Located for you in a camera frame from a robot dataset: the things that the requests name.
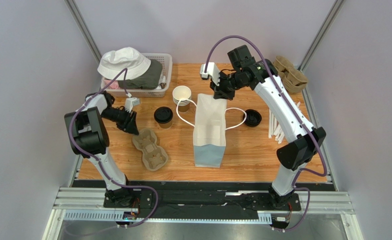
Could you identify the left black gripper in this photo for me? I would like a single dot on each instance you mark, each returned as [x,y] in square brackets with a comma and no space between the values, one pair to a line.
[131,126]

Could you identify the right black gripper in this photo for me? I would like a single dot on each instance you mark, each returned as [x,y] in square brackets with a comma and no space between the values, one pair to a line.
[223,84]

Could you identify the black coffee cup lid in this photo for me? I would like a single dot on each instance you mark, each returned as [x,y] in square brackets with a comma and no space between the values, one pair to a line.
[163,115]

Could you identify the brown cardboard cup carrier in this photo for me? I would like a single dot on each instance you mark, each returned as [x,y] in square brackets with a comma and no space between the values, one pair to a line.
[154,156]

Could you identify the white paper bag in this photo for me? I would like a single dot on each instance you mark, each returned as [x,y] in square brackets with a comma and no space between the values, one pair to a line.
[209,134]

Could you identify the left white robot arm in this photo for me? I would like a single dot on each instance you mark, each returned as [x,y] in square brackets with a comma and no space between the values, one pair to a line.
[89,138]

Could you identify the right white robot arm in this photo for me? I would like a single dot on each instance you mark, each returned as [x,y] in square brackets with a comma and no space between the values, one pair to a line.
[303,138]

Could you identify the pink cloth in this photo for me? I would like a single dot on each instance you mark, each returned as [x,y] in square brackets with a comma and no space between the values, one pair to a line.
[111,84]

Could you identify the stack of paper cups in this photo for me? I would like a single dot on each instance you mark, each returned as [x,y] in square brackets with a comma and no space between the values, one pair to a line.
[181,97]

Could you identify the olive green cloth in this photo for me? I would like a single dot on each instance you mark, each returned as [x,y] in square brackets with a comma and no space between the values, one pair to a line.
[149,80]

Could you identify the bundle of wrapped straws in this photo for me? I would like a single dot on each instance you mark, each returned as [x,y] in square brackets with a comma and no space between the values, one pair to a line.
[275,130]

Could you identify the cardboard cup carrier stack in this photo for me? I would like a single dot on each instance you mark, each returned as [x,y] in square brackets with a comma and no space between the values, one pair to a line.
[293,80]

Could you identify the white bucket hat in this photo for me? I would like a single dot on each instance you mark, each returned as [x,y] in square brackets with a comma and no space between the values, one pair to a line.
[113,62]

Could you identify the white plastic basket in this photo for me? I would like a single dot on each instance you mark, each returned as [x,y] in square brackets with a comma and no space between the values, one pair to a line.
[166,61]

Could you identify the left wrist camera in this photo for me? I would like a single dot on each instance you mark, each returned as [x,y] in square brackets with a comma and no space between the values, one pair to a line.
[131,102]

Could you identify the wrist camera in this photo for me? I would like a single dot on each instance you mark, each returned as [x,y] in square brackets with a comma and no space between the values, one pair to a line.
[131,102]
[210,71]

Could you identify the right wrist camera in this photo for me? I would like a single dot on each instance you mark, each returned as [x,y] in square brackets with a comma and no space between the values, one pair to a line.
[210,71]

